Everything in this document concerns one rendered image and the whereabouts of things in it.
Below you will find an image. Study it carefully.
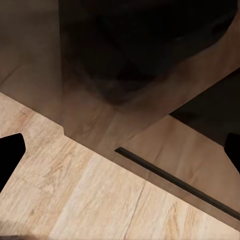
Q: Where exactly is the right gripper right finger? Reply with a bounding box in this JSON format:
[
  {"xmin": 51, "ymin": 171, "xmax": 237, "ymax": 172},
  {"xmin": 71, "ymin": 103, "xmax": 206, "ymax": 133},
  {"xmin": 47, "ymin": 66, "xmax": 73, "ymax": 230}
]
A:
[{"xmin": 224, "ymin": 133, "xmax": 240, "ymax": 173}]

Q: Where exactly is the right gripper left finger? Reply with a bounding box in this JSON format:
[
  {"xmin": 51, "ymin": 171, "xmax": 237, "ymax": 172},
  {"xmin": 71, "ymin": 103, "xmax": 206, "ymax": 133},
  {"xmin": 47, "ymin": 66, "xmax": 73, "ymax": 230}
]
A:
[{"xmin": 0, "ymin": 133, "xmax": 26, "ymax": 193}]

